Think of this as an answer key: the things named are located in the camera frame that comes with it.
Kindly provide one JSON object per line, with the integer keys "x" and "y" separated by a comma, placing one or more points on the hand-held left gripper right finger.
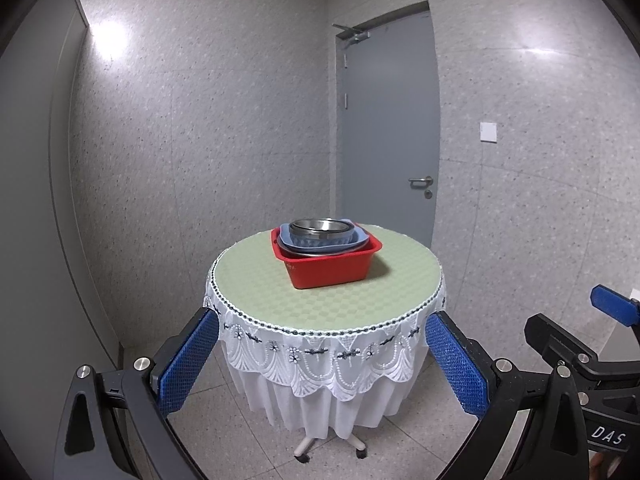
{"x": 457, "y": 365}

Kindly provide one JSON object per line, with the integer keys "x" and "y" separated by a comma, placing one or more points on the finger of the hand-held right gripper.
{"x": 615, "y": 304}
{"x": 555, "y": 342}

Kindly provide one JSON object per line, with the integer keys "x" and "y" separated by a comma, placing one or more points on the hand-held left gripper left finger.
{"x": 182, "y": 365}

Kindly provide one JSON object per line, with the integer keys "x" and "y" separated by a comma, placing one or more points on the red plastic basin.
{"x": 330, "y": 272}

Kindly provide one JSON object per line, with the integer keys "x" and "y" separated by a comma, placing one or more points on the large steel bowl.
{"x": 320, "y": 256}

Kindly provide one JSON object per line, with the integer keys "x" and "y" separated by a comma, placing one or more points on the blue plastic basin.
{"x": 320, "y": 246}

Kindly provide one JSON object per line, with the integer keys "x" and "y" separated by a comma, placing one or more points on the small steel bowl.
{"x": 320, "y": 220}

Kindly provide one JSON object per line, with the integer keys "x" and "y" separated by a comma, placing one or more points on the person's right hand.
{"x": 598, "y": 469}

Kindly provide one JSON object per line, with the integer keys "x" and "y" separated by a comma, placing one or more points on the green checkered table cover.
{"x": 300, "y": 305}

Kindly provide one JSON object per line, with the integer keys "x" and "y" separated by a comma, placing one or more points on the white lace tablecloth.
{"x": 320, "y": 365}

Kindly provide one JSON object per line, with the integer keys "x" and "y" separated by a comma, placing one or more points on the white wheeled table base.
{"x": 305, "y": 447}

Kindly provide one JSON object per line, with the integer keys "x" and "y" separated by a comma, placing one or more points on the grey door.
{"x": 390, "y": 125}

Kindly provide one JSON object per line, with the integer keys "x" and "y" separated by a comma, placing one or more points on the metal door closer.
{"x": 354, "y": 35}

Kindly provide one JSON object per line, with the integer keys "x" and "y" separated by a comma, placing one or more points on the white wall switch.
{"x": 488, "y": 131}

